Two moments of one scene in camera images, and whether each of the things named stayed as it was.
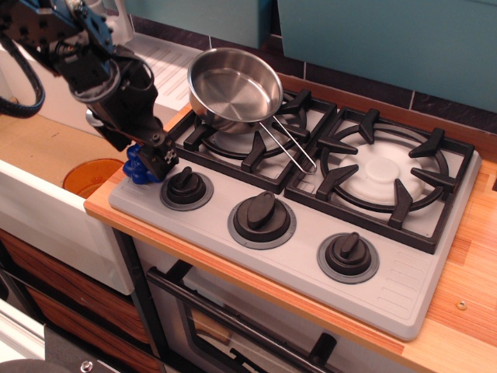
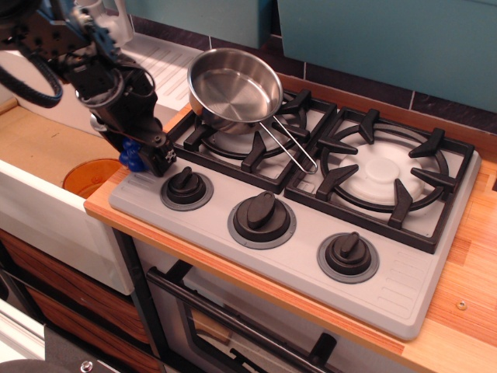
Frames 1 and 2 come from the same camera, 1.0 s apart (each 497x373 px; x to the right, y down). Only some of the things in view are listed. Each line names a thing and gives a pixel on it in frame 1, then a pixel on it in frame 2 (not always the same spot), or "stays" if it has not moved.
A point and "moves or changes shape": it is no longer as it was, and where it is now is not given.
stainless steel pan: x=234 y=91 stays
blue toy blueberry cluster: x=136 y=169 moves or changes shape
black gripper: x=125 y=102 stays
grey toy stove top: x=354 y=210 stays
